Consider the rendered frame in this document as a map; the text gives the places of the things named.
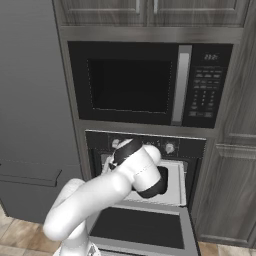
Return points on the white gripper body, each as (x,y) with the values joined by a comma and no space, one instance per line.
(106,165)

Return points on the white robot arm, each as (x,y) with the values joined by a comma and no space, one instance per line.
(100,190)

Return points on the white oven knob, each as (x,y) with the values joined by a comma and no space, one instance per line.
(170,147)
(115,143)

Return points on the oven door with dark window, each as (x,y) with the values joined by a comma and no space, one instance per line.
(140,228)

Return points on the black built-in oven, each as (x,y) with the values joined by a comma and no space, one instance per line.
(191,148)

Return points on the black microwave oven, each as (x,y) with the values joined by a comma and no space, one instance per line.
(208,83)

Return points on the black microwave door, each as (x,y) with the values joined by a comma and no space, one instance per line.
(130,85)

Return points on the dark grey fridge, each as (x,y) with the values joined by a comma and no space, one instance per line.
(33,100)

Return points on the tall grey wood cupboard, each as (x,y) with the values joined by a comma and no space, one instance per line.
(233,166)

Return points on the grey wood cupboard door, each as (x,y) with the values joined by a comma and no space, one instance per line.
(100,11)
(200,11)

